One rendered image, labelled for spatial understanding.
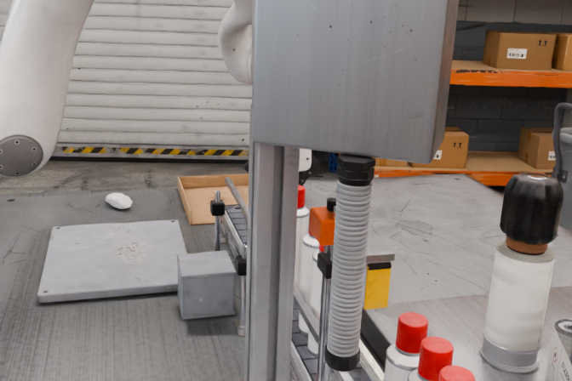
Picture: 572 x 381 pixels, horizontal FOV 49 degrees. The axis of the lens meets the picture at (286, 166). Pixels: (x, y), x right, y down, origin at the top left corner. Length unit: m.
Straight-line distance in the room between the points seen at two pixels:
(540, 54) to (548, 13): 0.88
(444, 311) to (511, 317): 0.20
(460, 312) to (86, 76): 4.33
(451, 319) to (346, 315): 0.58
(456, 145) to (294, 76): 4.20
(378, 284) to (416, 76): 0.30
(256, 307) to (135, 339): 0.49
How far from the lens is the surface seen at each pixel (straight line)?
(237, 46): 1.16
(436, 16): 0.54
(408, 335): 0.72
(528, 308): 1.01
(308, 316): 0.96
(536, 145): 5.04
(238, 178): 1.94
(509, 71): 4.71
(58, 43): 0.96
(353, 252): 0.58
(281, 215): 0.68
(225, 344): 1.14
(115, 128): 5.24
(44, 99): 0.97
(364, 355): 0.97
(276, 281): 0.71
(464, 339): 1.12
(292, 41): 0.57
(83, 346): 1.16
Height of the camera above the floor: 1.43
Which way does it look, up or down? 16 degrees down
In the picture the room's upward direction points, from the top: 2 degrees clockwise
